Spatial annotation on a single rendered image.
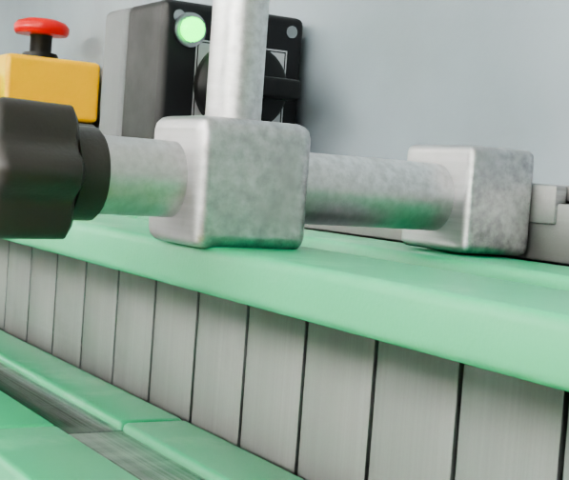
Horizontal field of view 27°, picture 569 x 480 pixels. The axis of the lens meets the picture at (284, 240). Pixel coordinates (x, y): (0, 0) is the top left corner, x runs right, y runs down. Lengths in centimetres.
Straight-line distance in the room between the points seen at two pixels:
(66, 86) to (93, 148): 64
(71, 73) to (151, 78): 28
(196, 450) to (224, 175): 16
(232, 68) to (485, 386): 11
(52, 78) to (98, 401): 45
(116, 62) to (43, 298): 13
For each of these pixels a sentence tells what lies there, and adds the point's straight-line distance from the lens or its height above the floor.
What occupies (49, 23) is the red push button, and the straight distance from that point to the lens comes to 89.
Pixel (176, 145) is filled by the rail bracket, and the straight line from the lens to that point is 25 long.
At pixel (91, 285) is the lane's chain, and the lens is 53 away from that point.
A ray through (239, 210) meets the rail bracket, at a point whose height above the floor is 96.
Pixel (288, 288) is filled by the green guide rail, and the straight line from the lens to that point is 21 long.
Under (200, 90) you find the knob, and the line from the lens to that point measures 59.
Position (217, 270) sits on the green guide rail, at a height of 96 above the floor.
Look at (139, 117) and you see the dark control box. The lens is 61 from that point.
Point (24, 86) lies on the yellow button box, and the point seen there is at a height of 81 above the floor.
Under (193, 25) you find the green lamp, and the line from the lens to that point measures 59.
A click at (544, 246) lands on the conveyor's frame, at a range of 29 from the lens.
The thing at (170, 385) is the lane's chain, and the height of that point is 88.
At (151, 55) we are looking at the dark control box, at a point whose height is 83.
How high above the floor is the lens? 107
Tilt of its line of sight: 30 degrees down
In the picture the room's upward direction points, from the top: 88 degrees counter-clockwise
